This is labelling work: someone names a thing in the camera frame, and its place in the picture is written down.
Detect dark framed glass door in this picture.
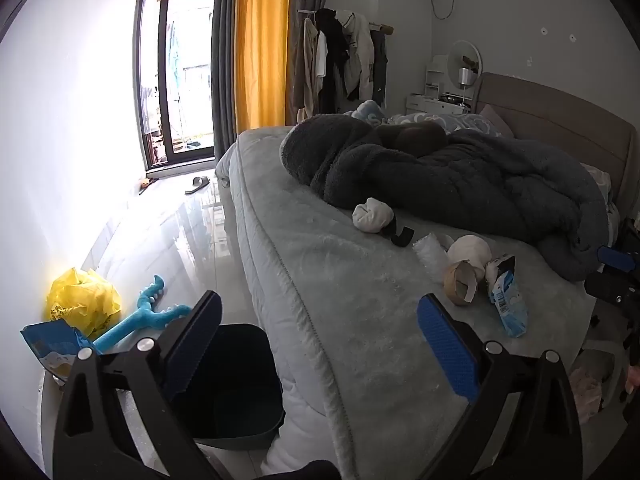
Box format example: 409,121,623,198
134,0,223,171

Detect large bubble wrap roll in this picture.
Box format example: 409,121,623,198
412,232,453,281

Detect beige coat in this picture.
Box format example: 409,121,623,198
292,17,321,121

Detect torn cardboard tape core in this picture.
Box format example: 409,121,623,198
444,259,482,306

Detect white shelf organizer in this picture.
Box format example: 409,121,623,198
425,55,451,101

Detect dark green waste bin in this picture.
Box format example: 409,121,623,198
165,324,286,453

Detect yellow curtain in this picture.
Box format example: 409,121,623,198
234,0,292,133

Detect cream sock ball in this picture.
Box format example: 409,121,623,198
446,235,493,281

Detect blue plastic clothes hanger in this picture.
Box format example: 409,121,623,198
92,275,193,353

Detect pink cloth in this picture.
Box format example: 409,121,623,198
570,367,603,413

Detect brown pillow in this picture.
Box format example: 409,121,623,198
375,121,447,157

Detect round white mirror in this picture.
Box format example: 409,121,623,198
446,40,483,86

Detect brown padded headboard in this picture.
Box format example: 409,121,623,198
472,72,638,206

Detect black curved plastic piece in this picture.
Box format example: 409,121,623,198
385,217,416,247

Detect air conditioner power cord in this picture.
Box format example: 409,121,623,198
430,0,461,21

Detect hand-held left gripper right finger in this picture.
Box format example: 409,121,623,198
417,294,583,480

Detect patterned blue pillow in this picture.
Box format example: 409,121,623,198
387,112,501,136

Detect blue white plush toy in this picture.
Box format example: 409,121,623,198
350,100,386,126

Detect clothes rail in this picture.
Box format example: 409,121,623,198
298,8,393,33

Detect white dressing table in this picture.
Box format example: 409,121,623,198
405,92,473,116

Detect dark grey fleece blanket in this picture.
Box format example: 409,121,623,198
280,114,611,282

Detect yellow plastic bag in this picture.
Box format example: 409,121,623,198
46,267,122,338

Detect pink pillow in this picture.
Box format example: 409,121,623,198
477,104,516,138

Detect dark hanging trousers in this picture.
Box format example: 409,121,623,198
370,30,388,108

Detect blue pet food bag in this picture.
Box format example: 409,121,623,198
20,320,96,386

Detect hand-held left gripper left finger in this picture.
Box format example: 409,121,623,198
52,290,223,480

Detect white sock ball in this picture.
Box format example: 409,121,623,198
352,197,396,233

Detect white jacket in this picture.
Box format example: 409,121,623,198
335,10,375,101

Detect grey plush bed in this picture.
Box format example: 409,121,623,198
215,127,640,480

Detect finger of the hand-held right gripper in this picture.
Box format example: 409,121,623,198
597,246,640,273
585,272,640,311

